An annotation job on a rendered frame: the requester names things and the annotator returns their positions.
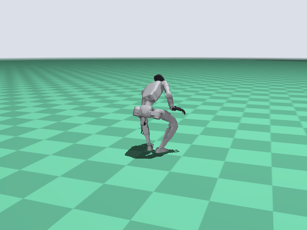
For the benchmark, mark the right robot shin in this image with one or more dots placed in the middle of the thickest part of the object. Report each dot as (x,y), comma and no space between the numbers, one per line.
(168,135)

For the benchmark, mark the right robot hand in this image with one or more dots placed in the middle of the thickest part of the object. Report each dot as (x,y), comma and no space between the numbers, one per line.
(178,108)

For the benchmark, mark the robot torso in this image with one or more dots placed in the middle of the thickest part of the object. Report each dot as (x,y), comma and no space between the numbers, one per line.
(150,95)

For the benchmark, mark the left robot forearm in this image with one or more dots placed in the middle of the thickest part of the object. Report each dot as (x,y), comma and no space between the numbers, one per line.
(143,119)

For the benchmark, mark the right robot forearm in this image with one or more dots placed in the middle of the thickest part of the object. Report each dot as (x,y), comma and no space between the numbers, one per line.
(170,102)

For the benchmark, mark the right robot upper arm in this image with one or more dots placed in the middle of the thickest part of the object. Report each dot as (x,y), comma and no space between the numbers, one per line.
(166,87)

